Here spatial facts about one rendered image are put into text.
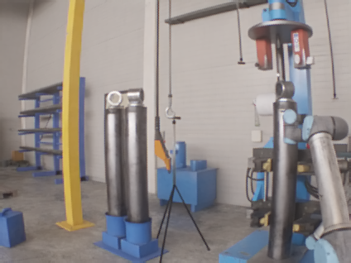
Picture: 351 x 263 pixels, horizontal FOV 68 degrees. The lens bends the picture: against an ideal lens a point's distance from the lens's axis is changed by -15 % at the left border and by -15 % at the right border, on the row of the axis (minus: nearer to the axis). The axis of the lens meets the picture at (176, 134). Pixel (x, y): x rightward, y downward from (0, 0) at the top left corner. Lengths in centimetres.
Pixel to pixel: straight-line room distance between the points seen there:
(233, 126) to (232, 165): 64
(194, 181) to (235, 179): 79
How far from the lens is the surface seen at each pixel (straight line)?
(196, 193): 456
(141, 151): 282
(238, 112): 493
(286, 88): 245
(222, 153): 509
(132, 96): 286
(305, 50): 245
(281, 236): 255
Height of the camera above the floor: 124
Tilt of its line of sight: 1 degrees down
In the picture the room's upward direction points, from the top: straight up
